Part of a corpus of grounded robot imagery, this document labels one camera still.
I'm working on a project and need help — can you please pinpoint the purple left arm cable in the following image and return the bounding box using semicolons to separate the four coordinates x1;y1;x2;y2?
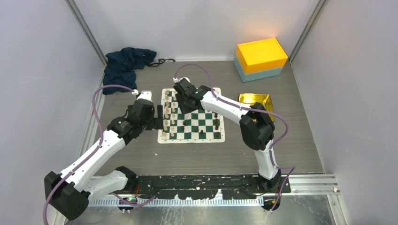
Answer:
42;84;139;225

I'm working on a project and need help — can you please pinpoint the yellow and blue box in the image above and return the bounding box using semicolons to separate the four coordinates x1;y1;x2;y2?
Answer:
234;37;288;82

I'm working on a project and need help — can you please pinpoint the gold metal tin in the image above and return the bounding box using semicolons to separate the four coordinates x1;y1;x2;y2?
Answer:
238;93;274;112

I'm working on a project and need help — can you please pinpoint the black cord on table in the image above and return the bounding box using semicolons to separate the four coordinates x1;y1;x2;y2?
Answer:
146;58;176;68

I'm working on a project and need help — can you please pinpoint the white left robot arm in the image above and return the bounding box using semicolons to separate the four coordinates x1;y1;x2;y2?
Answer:
44;90;162;221

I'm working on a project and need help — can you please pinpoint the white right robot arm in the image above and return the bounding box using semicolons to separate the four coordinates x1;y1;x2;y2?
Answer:
173;78;281;193

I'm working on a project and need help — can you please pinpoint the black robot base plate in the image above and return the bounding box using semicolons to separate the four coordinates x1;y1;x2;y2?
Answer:
117;174;291;210

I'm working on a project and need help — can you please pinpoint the green white chess mat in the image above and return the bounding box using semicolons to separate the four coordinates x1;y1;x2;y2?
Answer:
158;88;226;144

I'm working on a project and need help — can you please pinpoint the dark blue cloth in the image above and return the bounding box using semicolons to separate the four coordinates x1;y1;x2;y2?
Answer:
102;47;157;90

